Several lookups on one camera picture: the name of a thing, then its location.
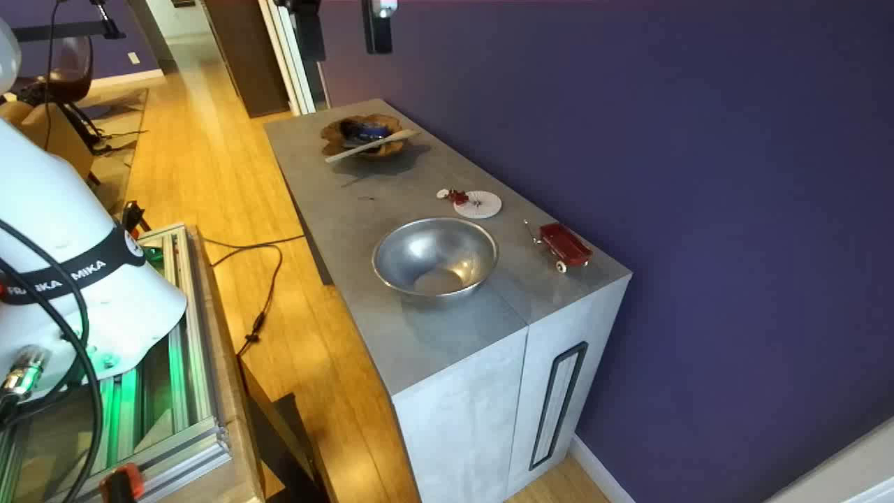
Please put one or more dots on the black office chair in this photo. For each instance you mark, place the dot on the black office chair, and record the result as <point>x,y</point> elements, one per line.
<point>67,69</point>

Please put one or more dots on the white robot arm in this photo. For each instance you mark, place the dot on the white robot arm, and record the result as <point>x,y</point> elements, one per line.
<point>80,291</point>

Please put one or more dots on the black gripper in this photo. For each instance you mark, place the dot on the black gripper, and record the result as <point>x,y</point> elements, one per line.
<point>378,19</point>

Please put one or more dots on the wooden spoon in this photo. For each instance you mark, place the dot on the wooden spoon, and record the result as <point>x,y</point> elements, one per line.
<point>375,150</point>

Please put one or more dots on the silver metal bowl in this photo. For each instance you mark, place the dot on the silver metal bowl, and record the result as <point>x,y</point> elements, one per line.
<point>433,259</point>

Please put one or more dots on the red toy trolley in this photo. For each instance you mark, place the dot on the red toy trolley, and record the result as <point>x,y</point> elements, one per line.
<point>565,246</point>

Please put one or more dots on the white small plate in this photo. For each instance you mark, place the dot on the white small plate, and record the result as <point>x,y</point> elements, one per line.
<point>482,204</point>

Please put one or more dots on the brown wooden tray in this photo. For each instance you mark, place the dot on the brown wooden tray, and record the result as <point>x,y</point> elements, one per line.
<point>333,139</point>

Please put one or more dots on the small red object on plate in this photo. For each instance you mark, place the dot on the small red object on plate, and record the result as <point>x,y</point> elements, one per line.
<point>453,196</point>

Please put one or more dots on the aluminium robot stand frame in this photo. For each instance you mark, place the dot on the aluminium robot stand frame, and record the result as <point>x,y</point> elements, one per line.
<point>164,421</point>

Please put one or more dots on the dark blue object in tray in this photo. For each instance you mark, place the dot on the dark blue object in tray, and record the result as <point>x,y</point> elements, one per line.
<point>362,133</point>

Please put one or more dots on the grey concrete cabinet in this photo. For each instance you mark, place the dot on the grey concrete cabinet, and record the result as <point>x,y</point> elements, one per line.
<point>488,389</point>

